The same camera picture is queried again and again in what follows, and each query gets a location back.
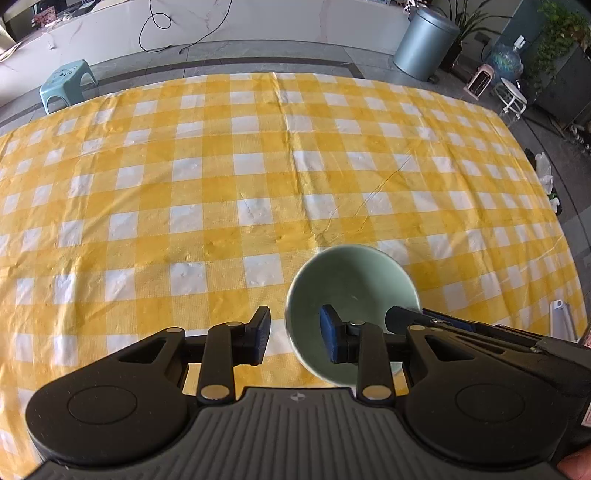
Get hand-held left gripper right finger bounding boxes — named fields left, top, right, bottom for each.
left=320, top=304, right=468, bottom=403

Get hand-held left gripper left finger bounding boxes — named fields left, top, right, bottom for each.
left=115, top=305, right=273, bottom=404

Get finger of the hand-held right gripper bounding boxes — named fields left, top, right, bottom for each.
left=385, top=305, right=477, bottom=334

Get pale green bowl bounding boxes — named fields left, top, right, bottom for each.
left=285, top=244, right=422, bottom=387

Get person's right hand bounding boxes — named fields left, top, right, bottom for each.
left=556, top=451, right=591, bottom=480

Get yellow checked tablecloth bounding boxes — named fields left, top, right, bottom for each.
left=0, top=71, right=581, bottom=480

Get white plastic bag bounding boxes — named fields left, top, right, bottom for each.
left=532, top=149, right=562, bottom=214

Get white round stand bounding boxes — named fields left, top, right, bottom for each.
left=496, top=77, right=528, bottom=119

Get small pink heater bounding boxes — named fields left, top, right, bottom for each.
left=466, top=65, right=494, bottom=98

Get grey trash can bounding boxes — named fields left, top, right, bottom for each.
left=392, top=6, right=461, bottom=83

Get large water bottle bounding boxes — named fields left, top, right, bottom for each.
left=488, top=36, right=527, bottom=89

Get green potted plant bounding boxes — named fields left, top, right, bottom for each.
left=436, top=0, right=511, bottom=79

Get white marble tv cabinet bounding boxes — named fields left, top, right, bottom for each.
left=0, top=0, right=413, bottom=95

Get teal plastic stool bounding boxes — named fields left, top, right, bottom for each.
left=39, top=59, right=98, bottom=114

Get leafy green plants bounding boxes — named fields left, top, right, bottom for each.
left=529, top=0, right=591, bottom=100

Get white plastic post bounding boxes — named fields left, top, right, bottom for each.
left=549, top=299, right=576, bottom=343

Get black cable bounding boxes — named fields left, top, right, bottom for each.
left=137, top=0, right=233, bottom=55

